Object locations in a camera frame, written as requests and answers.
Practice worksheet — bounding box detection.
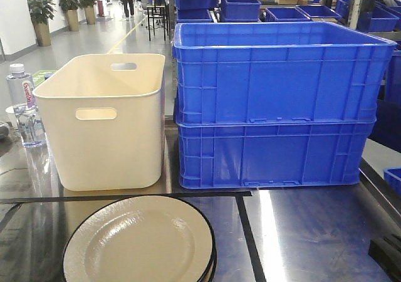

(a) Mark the stainless steel table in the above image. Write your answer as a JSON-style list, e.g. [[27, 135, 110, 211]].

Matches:
[[1, 120, 400, 281]]

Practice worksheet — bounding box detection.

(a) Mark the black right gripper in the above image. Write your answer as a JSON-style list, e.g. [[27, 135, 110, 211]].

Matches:
[[368, 233, 400, 281]]

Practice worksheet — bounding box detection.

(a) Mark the cream plastic storage bin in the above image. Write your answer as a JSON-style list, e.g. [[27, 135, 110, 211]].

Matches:
[[33, 53, 165, 191]]

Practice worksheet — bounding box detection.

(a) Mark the large blue crate, upper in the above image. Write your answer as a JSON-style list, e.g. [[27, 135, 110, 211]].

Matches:
[[173, 21, 395, 125]]

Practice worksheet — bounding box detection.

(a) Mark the white paper cup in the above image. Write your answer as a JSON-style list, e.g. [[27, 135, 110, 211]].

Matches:
[[6, 106, 18, 129]]

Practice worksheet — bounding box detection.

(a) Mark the large blue crate, lower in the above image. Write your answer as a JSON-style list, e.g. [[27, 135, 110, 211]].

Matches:
[[177, 121, 375, 189]]

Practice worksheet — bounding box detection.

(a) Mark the beige plate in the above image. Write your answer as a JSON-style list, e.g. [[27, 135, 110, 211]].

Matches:
[[63, 196, 216, 281], [202, 248, 217, 282]]

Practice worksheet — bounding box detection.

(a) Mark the large blue crate, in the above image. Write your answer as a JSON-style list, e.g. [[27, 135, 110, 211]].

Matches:
[[173, 21, 395, 125], [177, 121, 375, 189]]

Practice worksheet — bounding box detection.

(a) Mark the clear water bottle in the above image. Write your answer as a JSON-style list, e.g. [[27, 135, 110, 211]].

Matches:
[[6, 63, 46, 148]]

